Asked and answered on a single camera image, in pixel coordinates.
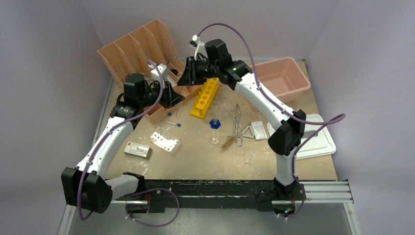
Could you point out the wooden bristle brush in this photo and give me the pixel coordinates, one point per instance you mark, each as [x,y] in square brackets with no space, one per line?
[228,142]

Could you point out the white packet pouch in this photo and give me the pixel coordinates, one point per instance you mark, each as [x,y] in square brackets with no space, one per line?
[259,130]

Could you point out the metal crucible tongs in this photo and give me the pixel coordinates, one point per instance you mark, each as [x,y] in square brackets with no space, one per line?
[237,138]

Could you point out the yellow test tube rack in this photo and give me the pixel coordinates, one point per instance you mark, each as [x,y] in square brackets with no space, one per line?
[205,98]

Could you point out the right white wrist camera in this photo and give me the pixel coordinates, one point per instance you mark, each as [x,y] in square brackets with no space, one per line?
[198,46]

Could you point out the blue capped test tube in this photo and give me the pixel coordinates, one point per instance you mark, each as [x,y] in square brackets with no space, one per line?
[173,123]

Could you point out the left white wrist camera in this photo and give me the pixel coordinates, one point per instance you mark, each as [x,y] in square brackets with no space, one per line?
[159,71]

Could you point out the pink plastic bin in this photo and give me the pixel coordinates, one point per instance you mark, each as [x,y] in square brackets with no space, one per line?
[284,78]

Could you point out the peach plastic file organizer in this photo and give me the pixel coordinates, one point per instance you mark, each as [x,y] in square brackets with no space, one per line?
[150,44]

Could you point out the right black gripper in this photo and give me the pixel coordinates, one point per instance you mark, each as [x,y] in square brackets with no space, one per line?
[191,76]

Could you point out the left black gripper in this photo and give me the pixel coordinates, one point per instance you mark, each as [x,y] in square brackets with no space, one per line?
[170,97]

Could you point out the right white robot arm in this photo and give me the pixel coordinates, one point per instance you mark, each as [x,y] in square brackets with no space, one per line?
[288,124]

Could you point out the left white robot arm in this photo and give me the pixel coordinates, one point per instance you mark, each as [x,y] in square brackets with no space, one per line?
[103,152]

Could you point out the white plastic bin lid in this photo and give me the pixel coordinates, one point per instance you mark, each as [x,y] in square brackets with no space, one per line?
[320,145]

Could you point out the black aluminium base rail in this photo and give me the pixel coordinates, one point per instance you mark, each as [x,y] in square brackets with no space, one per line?
[158,195]

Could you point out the metal clay triangle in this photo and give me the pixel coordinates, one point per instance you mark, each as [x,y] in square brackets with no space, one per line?
[247,132]

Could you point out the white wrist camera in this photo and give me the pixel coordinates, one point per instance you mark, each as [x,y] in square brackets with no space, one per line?
[198,46]
[159,71]

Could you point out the white slide box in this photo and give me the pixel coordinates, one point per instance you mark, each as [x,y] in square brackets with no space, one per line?
[137,150]

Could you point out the clear well plate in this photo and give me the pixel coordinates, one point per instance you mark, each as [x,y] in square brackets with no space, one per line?
[164,140]

